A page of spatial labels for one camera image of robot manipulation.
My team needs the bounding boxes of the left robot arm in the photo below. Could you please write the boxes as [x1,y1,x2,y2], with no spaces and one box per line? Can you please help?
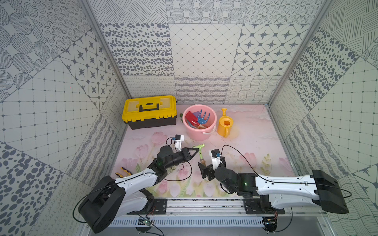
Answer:
[75,146,199,234]

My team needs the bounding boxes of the floral table mat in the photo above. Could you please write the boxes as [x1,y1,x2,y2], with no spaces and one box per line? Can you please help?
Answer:
[110,104,295,197]

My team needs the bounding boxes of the pink plastic bucket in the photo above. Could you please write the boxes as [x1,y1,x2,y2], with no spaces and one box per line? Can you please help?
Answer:
[183,104,218,141]

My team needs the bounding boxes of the green rake wooden handle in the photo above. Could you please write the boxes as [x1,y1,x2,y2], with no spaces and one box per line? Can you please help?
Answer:
[194,144,206,166]

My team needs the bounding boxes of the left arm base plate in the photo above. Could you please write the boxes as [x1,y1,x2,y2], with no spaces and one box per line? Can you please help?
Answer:
[146,198,168,215]

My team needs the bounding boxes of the blue rake yellow handle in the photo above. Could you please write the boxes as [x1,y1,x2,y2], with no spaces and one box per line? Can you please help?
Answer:
[197,110,210,125]

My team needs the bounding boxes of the yellow watering can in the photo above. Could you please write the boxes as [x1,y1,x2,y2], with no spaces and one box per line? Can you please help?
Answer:
[217,108,233,138]

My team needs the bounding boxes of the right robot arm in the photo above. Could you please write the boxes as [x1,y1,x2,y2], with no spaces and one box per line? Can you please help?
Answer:
[198,157,349,214]

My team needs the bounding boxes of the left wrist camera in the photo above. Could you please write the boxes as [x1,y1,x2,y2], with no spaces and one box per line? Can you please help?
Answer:
[174,134,185,152]

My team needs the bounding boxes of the yellow black toolbox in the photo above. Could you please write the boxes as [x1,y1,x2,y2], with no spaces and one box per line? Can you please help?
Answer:
[122,95,177,130]

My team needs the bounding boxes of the yellow black pliers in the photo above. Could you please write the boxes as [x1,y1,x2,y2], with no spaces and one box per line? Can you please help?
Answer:
[115,166,132,178]

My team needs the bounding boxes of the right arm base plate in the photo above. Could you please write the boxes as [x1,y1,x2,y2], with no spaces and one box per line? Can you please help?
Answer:
[243,199,285,215]

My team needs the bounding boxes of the red shovel wooden handle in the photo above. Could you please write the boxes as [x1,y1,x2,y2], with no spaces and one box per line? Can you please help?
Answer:
[185,111,206,129]

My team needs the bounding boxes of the aluminium mounting rail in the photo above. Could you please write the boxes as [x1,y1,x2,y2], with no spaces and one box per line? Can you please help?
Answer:
[84,197,327,218]

